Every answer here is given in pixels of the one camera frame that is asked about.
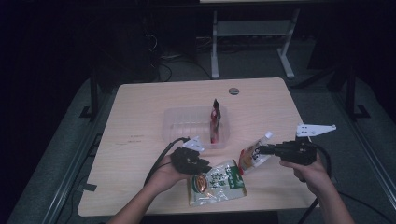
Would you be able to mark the grey tape strip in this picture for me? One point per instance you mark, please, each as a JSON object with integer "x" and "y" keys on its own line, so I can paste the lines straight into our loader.
{"x": 89, "y": 187}

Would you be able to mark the person's right hand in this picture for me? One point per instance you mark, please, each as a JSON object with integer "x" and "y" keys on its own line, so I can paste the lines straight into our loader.
{"x": 311, "y": 175}

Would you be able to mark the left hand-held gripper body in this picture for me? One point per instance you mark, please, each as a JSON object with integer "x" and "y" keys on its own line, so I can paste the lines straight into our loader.
{"x": 183, "y": 158}

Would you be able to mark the white metal stand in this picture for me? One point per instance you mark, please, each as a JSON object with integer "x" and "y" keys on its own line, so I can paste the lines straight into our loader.
{"x": 249, "y": 28}

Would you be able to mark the grey round table grommet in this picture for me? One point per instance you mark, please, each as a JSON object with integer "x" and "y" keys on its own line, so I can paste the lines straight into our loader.
{"x": 233, "y": 91}

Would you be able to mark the person's left hand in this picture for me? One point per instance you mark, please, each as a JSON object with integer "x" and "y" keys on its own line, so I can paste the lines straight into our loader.
{"x": 166, "y": 175}

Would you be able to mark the clear plastic container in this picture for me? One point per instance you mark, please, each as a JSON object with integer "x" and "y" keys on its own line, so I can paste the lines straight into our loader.
{"x": 186, "y": 124}

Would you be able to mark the black metal stand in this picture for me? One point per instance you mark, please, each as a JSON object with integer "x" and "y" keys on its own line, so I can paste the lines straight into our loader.
{"x": 93, "y": 99}
{"x": 351, "y": 93}

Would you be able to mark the clear cake packet red edge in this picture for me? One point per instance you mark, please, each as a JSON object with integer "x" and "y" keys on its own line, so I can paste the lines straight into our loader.
{"x": 213, "y": 133}

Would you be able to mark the green and white snack packet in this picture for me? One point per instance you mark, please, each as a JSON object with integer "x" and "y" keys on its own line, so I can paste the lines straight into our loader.
{"x": 222, "y": 183}

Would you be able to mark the orange spouted pouch white cap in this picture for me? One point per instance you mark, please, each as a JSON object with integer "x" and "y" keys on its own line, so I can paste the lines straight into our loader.
{"x": 253, "y": 155}

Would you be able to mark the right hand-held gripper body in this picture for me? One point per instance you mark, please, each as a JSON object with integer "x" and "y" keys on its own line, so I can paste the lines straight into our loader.
{"x": 295, "y": 152}

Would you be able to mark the red and black snack packet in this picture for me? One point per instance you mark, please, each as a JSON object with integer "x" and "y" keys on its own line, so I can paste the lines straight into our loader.
{"x": 215, "y": 107}

